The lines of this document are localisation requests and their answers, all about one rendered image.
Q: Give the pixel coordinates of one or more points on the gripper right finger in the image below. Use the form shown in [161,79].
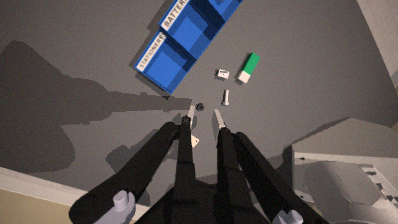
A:
[278,201]

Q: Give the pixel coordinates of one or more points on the blue rack of three labelled bins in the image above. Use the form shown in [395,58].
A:
[188,25]

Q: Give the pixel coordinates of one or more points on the cream domino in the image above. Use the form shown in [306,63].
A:
[194,140]

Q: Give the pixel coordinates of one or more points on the green and white eraser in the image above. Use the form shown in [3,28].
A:
[248,67]

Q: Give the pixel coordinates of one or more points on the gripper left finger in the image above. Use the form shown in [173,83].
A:
[113,201]

